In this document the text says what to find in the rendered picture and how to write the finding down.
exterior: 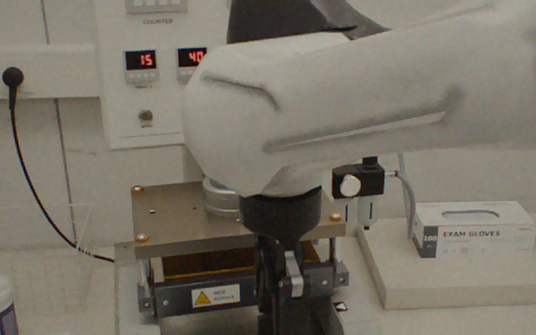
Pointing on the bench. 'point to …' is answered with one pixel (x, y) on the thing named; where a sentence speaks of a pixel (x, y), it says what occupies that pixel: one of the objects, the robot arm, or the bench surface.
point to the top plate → (203, 220)
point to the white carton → (473, 229)
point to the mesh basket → (44, 261)
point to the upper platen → (219, 262)
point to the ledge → (458, 273)
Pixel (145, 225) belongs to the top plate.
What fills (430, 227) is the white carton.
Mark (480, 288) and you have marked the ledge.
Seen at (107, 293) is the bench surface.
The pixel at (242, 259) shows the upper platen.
